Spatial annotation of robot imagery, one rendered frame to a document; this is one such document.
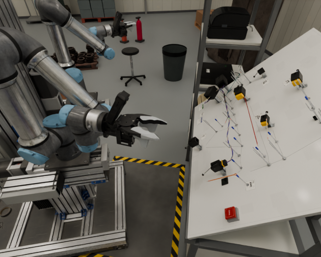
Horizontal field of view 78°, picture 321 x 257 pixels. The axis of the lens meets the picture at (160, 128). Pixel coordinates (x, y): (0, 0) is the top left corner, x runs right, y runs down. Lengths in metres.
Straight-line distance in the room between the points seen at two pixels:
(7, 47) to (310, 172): 1.18
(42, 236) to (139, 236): 0.83
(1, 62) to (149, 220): 1.80
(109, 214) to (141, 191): 0.48
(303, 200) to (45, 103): 1.32
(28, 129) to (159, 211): 1.60
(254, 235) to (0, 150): 1.51
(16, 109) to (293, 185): 1.11
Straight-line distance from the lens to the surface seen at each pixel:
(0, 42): 0.83
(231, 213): 1.03
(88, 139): 0.78
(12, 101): 0.87
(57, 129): 1.05
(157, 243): 2.10
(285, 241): 1.43
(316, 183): 0.99
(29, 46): 0.87
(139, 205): 2.25
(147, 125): 0.67
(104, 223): 1.99
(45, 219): 2.20
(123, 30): 1.66
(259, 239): 1.38
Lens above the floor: 1.99
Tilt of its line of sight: 42 degrees down
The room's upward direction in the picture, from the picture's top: straight up
